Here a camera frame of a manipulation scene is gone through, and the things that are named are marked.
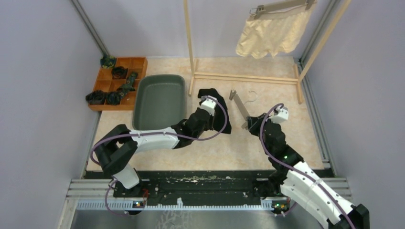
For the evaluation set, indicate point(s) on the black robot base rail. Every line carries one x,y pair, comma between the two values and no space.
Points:
204,188

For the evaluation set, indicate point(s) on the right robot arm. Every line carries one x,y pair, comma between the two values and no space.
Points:
295,179

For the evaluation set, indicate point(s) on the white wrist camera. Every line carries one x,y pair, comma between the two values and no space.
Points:
279,115
208,104

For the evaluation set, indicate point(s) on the dark green plastic bin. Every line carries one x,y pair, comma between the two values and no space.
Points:
160,102

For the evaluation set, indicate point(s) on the orange compartment tray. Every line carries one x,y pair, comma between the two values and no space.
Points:
107,83

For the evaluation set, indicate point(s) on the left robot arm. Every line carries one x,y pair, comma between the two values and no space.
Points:
115,150

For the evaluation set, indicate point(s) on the wooden clothes rack frame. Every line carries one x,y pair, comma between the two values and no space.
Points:
298,78

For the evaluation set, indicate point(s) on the black garment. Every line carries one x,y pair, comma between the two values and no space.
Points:
219,117

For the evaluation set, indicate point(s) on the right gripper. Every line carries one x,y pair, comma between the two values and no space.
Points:
254,123

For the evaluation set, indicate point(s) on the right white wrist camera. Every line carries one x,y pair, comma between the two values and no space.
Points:
279,115

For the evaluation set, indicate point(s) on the beige clip hanger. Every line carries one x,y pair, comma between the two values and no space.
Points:
281,5

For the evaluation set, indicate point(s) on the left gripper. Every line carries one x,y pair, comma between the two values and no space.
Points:
210,127

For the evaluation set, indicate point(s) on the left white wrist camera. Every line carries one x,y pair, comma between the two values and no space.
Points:
208,104

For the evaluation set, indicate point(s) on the beige cotton underwear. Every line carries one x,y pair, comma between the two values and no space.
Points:
273,33

